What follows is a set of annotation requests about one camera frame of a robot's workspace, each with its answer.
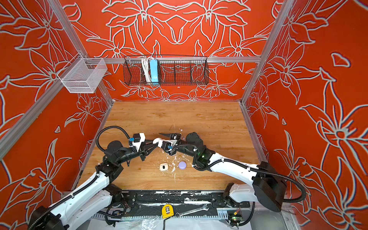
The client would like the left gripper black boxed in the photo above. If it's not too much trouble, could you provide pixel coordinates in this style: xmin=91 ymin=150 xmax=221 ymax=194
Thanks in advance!
xmin=117 ymin=140 xmax=159 ymax=165

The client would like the white earbuds charging case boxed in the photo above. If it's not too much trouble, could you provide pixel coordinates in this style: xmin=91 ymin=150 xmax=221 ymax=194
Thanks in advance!
xmin=152 ymin=138 xmax=164 ymax=147

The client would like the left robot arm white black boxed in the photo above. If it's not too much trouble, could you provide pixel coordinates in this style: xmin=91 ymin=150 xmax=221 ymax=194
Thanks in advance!
xmin=28 ymin=126 xmax=163 ymax=230

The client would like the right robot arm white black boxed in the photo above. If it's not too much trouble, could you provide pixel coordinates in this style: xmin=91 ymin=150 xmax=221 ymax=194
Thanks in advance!
xmin=153 ymin=132 xmax=307 ymax=212

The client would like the small white open case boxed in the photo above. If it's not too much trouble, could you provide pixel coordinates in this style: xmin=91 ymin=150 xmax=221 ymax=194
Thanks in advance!
xmin=159 ymin=163 xmax=169 ymax=172

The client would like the purple round case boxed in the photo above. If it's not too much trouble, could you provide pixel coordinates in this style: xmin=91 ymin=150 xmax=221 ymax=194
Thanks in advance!
xmin=178 ymin=161 xmax=187 ymax=170

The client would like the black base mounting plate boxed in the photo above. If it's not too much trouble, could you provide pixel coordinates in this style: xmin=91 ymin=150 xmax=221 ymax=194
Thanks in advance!
xmin=113 ymin=190 xmax=251 ymax=218

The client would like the yellow tape measure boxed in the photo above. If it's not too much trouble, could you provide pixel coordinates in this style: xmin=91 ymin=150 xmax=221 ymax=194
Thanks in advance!
xmin=162 ymin=204 xmax=174 ymax=219

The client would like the light blue box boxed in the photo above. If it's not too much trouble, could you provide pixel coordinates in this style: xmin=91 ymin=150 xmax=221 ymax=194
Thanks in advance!
xmin=149 ymin=59 xmax=159 ymax=84

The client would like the silver wrench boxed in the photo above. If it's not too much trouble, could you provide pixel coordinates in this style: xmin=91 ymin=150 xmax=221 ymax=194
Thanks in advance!
xmin=175 ymin=205 xmax=209 ymax=218

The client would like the clear plastic bin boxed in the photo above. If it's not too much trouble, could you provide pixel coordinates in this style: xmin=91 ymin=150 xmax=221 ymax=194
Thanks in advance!
xmin=58 ymin=58 xmax=107 ymax=94

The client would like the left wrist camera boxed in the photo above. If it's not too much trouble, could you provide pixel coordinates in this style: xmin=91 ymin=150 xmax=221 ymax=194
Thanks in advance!
xmin=129 ymin=133 xmax=146 ymax=151

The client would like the black wire basket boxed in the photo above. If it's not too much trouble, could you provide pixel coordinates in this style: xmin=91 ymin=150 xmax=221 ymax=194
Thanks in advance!
xmin=123 ymin=55 xmax=209 ymax=86

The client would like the white cable bundle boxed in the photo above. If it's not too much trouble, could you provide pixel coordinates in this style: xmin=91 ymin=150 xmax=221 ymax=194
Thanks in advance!
xmin=141 ymin=57 xmax=153 ymax=83

